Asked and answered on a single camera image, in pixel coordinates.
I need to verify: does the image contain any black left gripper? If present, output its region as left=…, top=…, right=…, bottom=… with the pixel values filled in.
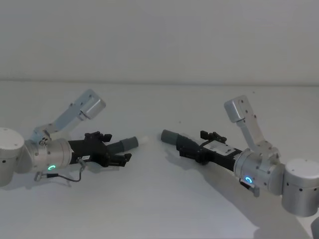
left=68, top=131, right=133, bottom=168

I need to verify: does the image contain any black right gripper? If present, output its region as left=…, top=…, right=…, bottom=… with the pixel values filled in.
left=175, top=129, right=244, bottom=173

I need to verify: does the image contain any grey marker with white tip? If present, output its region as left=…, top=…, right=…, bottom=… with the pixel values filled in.
left=107, top=135, right=151, bottom=153

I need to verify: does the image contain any grey marker cap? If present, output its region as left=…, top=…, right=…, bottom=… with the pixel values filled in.
left=160, top=129, right=180, bottom=147

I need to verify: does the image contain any white table cloth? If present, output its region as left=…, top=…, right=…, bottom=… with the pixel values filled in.
left=0, top=80, right=319, bottom=239

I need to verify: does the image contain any white curtain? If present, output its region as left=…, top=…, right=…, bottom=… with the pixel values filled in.
left=0, top=0, right=319, bottom=87

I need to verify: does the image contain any thin dark gripper cable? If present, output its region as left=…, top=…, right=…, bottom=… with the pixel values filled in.
left=34, top=157, right=87, bottom=184

